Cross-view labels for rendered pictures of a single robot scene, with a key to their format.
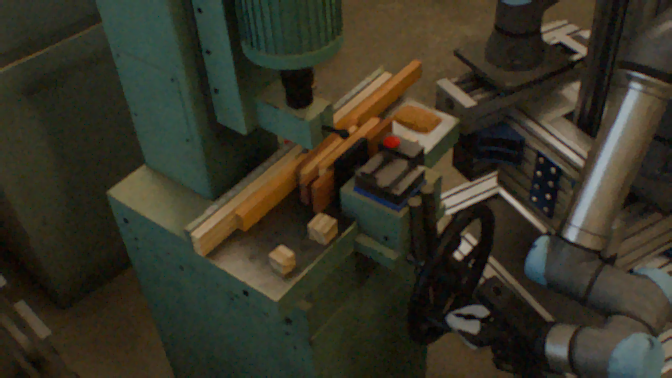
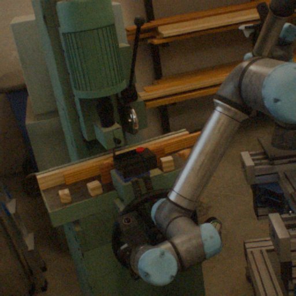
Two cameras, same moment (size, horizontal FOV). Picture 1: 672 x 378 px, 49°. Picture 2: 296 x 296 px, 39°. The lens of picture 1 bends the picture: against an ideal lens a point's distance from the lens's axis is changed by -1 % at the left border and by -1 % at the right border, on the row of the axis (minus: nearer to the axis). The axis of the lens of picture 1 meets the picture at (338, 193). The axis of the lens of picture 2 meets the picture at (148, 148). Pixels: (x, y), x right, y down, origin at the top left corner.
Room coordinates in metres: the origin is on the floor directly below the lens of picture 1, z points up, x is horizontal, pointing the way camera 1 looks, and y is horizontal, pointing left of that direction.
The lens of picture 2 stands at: (-0.04, -0.78, 1.56)
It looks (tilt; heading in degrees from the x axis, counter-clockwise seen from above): 23 degrees down; 31
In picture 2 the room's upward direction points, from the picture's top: 9 degrees counter-clockwise
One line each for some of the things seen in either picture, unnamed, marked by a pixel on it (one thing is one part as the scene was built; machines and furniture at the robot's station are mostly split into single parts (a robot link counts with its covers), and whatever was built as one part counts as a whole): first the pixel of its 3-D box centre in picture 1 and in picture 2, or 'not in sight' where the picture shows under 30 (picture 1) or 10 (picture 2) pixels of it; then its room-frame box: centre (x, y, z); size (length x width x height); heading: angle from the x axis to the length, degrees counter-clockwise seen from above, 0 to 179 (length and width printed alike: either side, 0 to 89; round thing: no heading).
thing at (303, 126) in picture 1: (294, 116); (109, 134); (1.13, 0.07, 1.03); 0.14 x 0.07 x 0.09; 49
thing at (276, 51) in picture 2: not in sight; (280, 55); (1.87, -0.39, 1.12); 0.11 x 0.08 x 0.11; 131
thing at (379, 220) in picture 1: (391, 199); (137, 182); (1.00, -0.10, 0.92); 0.15 x 0.13 x 0.09; 139
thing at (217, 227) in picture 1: (303, 154); (117, 159); (1.13, 0.06, 0.93); 0.60 x 0.02 x 0.05; 139
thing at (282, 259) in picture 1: (282, 260); (65, 196); (0.86, 0.11, 0.92); 0.03 x 0.03 x 0.04; 44
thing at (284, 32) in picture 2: not in sight; (284, 32); (1.88, -0.41, 1.21); 0.11 x 0.08 x 0.09; 41
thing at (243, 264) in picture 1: (356, 199); (131, 184); (1.05, -0.03, 0.87); 0.61 x 0.30 x 0.06; 139
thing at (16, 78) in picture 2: not in sight; (46, 127); (2.39, 1.61, 0.48); 0.64 x 0.54 x 0.97; 134
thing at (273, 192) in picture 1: (338, 136); (141, 155); (1.19, -0.01, 0.92); 0.60 x 0.02 x 0.04; 139
